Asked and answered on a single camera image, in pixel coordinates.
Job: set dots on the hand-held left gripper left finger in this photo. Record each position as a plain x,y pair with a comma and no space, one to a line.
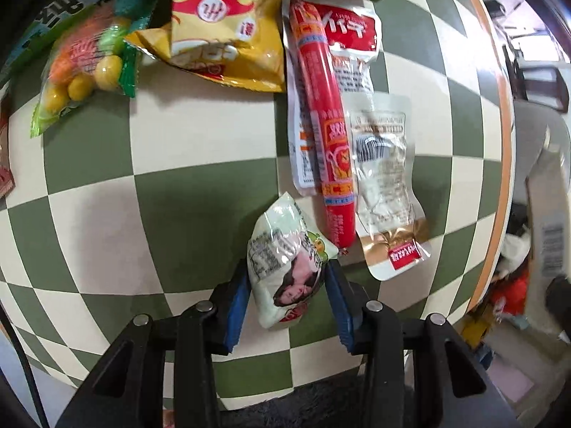
236,307

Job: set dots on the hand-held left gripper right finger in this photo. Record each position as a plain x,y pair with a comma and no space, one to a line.
341,307

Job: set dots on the small white snack packet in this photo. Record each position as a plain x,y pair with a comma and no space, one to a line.
285,267

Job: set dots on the person's dark fleece clothing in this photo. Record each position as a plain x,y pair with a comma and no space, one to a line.
290,410

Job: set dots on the clear packet with red label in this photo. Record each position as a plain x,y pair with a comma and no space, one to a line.
383,178

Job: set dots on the white plush toy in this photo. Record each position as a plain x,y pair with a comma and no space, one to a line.
513,249

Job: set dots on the red sausage stick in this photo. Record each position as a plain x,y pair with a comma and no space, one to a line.
321,120

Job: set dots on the grey shell chair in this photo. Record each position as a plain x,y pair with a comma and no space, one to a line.
535,142

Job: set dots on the dark red packet at edge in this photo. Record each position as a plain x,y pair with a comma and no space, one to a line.
4,165

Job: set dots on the white packet with red top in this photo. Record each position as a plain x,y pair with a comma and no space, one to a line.
352,31

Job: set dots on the green bag of coloured candies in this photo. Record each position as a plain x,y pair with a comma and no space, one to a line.
80,76

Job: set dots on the yellow cartoon snack packet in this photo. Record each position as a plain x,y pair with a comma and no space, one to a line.
214,18

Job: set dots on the dark wooden chair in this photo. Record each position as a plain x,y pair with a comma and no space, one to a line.
535,76

